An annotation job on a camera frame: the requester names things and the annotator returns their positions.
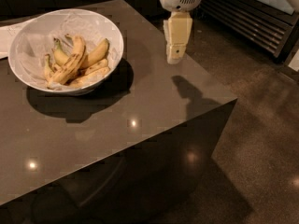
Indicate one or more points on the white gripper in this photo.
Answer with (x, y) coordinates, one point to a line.
(177, 28)

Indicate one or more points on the long spotted banana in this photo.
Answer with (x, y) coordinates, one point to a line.
(74, 62)

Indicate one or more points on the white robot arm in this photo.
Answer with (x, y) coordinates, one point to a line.
(271, 24)

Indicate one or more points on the yellow banana upper right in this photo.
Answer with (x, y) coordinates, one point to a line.
(96, 55)

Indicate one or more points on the banana middle right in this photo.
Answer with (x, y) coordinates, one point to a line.
(101, 64)

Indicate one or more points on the white bowl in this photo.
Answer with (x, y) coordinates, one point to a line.
(37, 28)

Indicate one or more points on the banana bottom right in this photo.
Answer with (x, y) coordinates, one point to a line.
(89, 79)

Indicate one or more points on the green tipped banana left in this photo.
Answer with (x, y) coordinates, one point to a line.
(59, 55)

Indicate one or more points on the small banana far left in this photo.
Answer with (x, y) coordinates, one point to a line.
(48, 73)

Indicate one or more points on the black louvered appliance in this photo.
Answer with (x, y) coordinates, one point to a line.
(270, 24)

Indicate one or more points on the white cloth on table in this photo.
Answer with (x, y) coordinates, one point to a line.
(8, 31)

